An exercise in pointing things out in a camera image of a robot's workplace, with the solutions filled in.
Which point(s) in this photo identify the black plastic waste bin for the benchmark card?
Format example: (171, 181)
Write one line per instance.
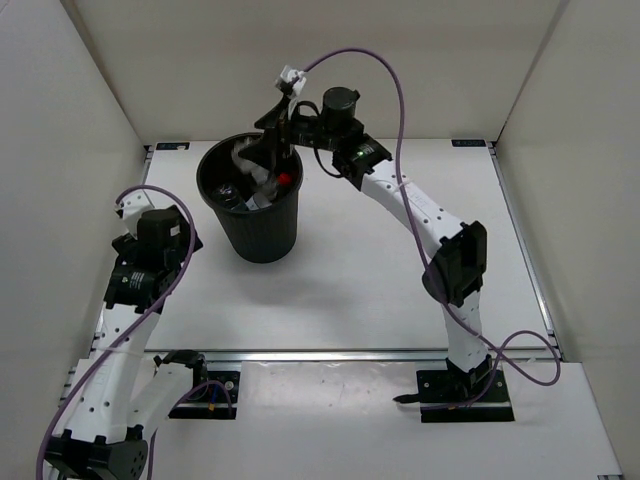
(261, 236)

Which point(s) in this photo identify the small clear black-cap bottle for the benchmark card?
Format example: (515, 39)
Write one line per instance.
(255, 170)

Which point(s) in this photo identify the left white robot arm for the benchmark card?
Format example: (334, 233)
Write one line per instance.
(105, 428)

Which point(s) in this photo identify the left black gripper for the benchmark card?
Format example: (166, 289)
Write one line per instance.
(124, 245)

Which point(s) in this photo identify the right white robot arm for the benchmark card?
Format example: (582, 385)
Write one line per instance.
(456, 251)

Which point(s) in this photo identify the large clear green-label bottle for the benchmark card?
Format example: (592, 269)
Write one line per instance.
(232, 201)

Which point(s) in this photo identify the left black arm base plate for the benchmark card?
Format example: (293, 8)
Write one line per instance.
(216, 391)

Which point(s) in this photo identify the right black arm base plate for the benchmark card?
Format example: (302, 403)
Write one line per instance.
(446, 394)

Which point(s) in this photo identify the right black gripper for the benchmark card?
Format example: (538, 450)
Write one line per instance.
(269, 147)

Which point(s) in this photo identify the orange juice bottle fruit label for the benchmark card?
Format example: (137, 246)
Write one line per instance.
(223, 187)

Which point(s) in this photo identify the aluminium rail front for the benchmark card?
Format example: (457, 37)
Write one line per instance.
(324, 355)

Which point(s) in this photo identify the red-cap clear bottle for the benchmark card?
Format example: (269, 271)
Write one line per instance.
(258, 201)

